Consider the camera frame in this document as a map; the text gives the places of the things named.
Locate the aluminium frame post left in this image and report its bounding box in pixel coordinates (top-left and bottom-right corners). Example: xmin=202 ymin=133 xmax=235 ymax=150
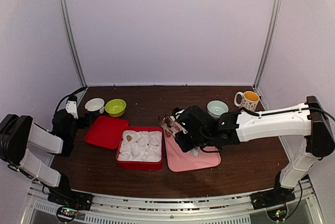
xmin=59 ymin=0 xmax=87 ymax=87

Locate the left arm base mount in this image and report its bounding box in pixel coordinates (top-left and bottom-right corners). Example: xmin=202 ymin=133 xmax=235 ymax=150
xmin=48 ymin=191 xmax=93 ymax=210

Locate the aluminium frame post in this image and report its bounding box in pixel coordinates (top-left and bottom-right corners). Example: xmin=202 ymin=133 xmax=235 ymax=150
xmin=253 ymin=0 xmax=282 ymax=90
xmin=59 ymin=0 xmax=87 ymax=87

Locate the red tin lid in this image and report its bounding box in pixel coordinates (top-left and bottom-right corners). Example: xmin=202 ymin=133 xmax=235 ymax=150
xmin=84 ymin=116 xmax=129 ymax=150

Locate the white paper liner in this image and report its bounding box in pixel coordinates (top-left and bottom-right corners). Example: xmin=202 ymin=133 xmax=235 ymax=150
xmin=117 ymin=130 xmax=162 ymax=163

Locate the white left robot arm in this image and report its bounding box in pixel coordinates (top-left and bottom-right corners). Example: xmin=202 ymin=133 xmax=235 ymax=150
xmin=1 ymin=94 xmax=89 ymax=205

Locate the green plastic bowl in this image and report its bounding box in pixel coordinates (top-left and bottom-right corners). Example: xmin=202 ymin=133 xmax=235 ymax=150
xmin=105 ymin=99 xmax=127 ymax=118

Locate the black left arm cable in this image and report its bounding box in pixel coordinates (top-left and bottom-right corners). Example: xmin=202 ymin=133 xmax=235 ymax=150
xmin=54 ymin=87 xmax=87 ymax=115

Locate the white floral mug yellow inside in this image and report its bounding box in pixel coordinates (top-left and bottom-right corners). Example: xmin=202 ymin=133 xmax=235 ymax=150
xmin=234 ymin=91 xmax=260 ymax=111

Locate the aluminium front rail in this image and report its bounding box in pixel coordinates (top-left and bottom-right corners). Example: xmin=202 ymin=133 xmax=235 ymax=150
xmin=18 ymin=179 xmax=326 ymax=223

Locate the aluminium frame post right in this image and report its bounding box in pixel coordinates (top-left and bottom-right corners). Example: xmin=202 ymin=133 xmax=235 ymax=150
xmin=253 ymin=0 xmax=282 ymax=90

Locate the light blue ceramic bowl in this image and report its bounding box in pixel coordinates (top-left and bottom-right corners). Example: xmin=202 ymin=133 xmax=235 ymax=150
xmin=207 ymin=100 xmax=229 ymax=119

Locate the brown chocolate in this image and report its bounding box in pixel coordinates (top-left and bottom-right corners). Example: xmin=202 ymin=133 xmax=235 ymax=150
xmin=126 ymin=135 xmax=132 ymax=142

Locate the white ceramic bowl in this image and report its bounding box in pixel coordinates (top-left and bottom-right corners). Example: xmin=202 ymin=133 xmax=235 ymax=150
xmin=84 ymin=98 xmax=105 ymax=115

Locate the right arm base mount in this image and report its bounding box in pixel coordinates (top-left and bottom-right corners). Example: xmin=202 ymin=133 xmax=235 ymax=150
xmin=250 ymin=190 xmax=296 ymax=210

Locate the pink plastic tray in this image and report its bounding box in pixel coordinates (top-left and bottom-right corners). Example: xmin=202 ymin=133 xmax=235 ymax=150
xmin=163 ymin=129 xmax=221 ymax=172

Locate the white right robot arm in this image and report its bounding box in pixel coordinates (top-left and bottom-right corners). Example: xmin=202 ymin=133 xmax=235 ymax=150
xmin=164 ymin=96 xmax=334 ymax=204

